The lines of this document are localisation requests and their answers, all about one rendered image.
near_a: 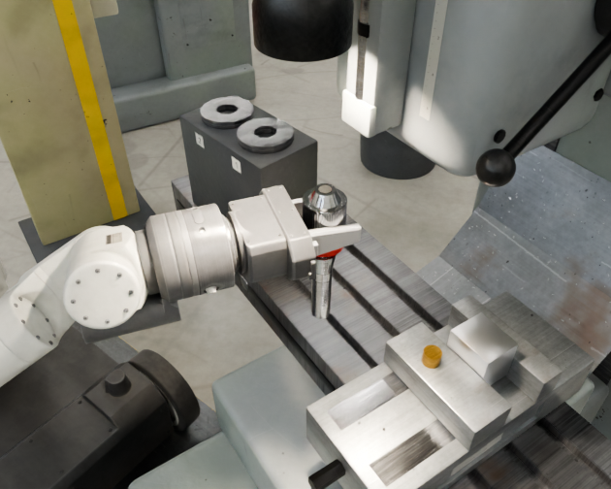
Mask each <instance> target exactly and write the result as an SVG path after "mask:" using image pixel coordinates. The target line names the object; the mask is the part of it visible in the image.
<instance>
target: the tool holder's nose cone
mask: <svg viewBox="0 0 611 489"><path fill-rule="evenodd" d="M308 200H309V202H310V203H311V204H312V205H313V206H314V207H316V208H319V209H331V208H334V207H336V206H337V205H339V203H340V201H341V198H340V196H339V194H338V191H337V190H336V188H335V187H334V186H333V185H331V184H329V183H320V184H318V185H316V186H315V187H314V189H313V190H312V192H311V193H310V195H309V196H308Z"/></svg>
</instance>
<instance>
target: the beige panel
mask: <svg viewBox="0 0 611 489"><path fill-rule="evenodd" d="M0 141H1V143H2V146H3V148H4V150H5V152H6V155H7V157H8V160H9V162H10V165H11V167H12V170H13V172H14V175H15V177H16V181H17V184H18V186H19V188H20V191H21V193H22V196H23V198H24V201H25V203H26V206H27V208H28V210H29V212H30V215H31V217H29V218H26V219H23V220H21V221H19V222H18V224H19V227H20V229H21V231H22V233H23V235H24V238H25V240H26V241H27V243H28V245H29V247H30V249H31V252H32V254H33V256H34V258H35V260H36V262H37V264H38V263H40V262H41V261H42V260H44V259H45V258H47V257H48V256H50V255H51V254H52V253H54V252H55V251H56V250H57V249H59V248H60V247H61V246H63V245H65V244H66V243H67V242H69V241H70V240H72V239H73V238H75V237H76V236H77V235H79V234H80V233H82V232H83V231H85V230H87V229H89V228H92V227H95V226H111V227H116V226H121V225H124V226H126V227H128V228H130V229H131V230H132V231H133V232H134V234H135V231H139V230H144V229H145V223H146V222H147V220H148V219H149V217H150V216H152V215H156V213H155V212H154V211H153V209H152V208H151V207H150V205H149V204H148V203H147V201H146V200H145V199H144V197H143V196H142V195H141V193H140V192H139V191H138V189H137V188H136V187H135V185H134V183H133V179H132V175H131V170H130V166H129V162H128V158H127V154H126V150H125V145H124V142H123V138H122V134H121V130H120V126H119V122H118V117H117V113H116V109H115V105H114V101H113V94H112V90H111V86H110V82H109V78H108V74H107V70H106V65H105V61H104V57H103V53H102V50H101V46H100V41H99V37H98V33H97V29H96V25H95V21H94V16H93V13H92V9H91V5H90V1H89V0H0Z"/></svg>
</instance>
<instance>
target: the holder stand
mask: <svg viewBox="0 0 611 489"><path fill-rule="evenodd" d="M179 120H180V126H181V132H182V138H183V144H184V150H185V156H186V162H187V168H188V175H189V180H190V186H191V192H192V198H193V203H194V204H195V205H197V206H198V207H200V206H204V205H209V204H216V205H217V206H218V208H219V210H220V213H221V214H223V215H224V216H225V217H226V213H227V212H228V211H229V210H228V205H229V202H231V201H236V200H240V199H245V198H250V197H255V196H259V193H260V192H261V190H262V189H264V188H269V187H272V186H276V185H277V186H279V185H283V186H284V188H285V190H286V191H287V193H288V195H289V197H290V199H291V200H295V199H301V198H303V196H304V194H305V193H306V192H307V191H308V190H310V189H311V188H313V187H315V186H316V185H317V152H318V142H317V140H315V139H313V138H311V137H310V136H309V135H307V134H305V133H303V132H302V131H300V130H298V129H296V128H295V127H293V126H291V125H290V124H289V123H287V122H286V121H283V120H280V119H279V118H277V117H275V116H273V115H271V114H269V113H267V112H265V111H264V110H262V109H260V108H258V107H256V106H255V105H253V104H251V103H250V102H249V101H248V100H245V99H242V98H241V97H240V96H238V95H236V94H233V95H231V96H228V97H220V98H216V99H212V100H210V101H208V102H206V103H205V104H204V105H203V107H201V108H199V109H196V110H193V111H191V112H188V113H186V114H182V115H180V116H179Z"/></svg>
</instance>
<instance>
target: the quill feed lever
mask: <svg viewBox="0 0 611 489"><path fill-rule="evenodd" d="M595 28H596V30H597V32H598V33H599V34H600V35H602V36H604V37H605V38H604V39H603V40H602V41H601V42H600V43H599V44H598V45H597V46H596V48H595V49H594V50H593V51H592V52H591V53H590V54H589V55H588V56H587V57H586V59H585V60H584V61H583V62H582V63H581V64H580V65H579V66H578V67H577V68H576V69H575V71H574V72H573V73H572V74H571V75H570V76H569V77H568V78H567V79H566V80H565V81H564V83H563V84H562V85H561V86H560V87H559V88H558V89H557V90H556V91H555V92H554V94H553V95H552V96H551V97H550V98H549V99H548V100H547V101H546V102H545V103H544V104H543V106H542V107H541V108H540V109H539V110H538V111H537V112H536V113H535V114H534V115H533V116H532V118H531V119H530V120H529V121H528V122H527V123H526V124H525V125H524V126H523V127H522V129H521V130H520V131H519V132H518V133H517V134H516V135H515V136H514V137H513V138H512V139H511V141H510V142H509V143H508V144H507V145H506V146H505V147H504V148H503V149H500V148H493V149H490V150H487V151H485V152H484V153H483V154H482V155H481V156H480V157H479V158H478V160H477V162H476V167H475V171H476V175H477V177H478V179H479V180H480V181H481V182H482V183H483V184H485V185H487V186H490V187H501V186H504V185H506V184H508V183H509V182H510V181H511V180H512V179H513V177H514V175H515V173H516V163H515V160H514V159H515V158H516V157H517V156H518V155H519V154H520V153H521V151H522V150H523V149H524V148H525V147H526V146H527V145H528V144H529V143H530V142H531V141H532V139H533V138H534V137H535V136H536V135H537V134H538V133H539V132H540V131H541V130H542V129H543V127H544V126H545V125H546V124H547V123H548V122H549V121H550V120H551V119H552V118H553V117H554V116H555V114H556V113H557V112H558V111H559V110H560V109H561V108H562V107H563V106H564V105H565V103H566V102H567V101H568V100H569V99H570V98H571V97H572V96H573V95H574V94H575V93H576V92H577V90H578V89H579V88H580V87H581V86H582V85H583V84H584V83H585V82H586V81H587V80H588V78H589V77H590V76H591V75H592V74H593V73H594V72H595V71H596V70H597V69H598V68H599V66H600V65H601V64H602V63H603V62H604V61H605V60H606V59H607V58H608V57H609V56H610V54H611V0H596V2H595Z"/></svg>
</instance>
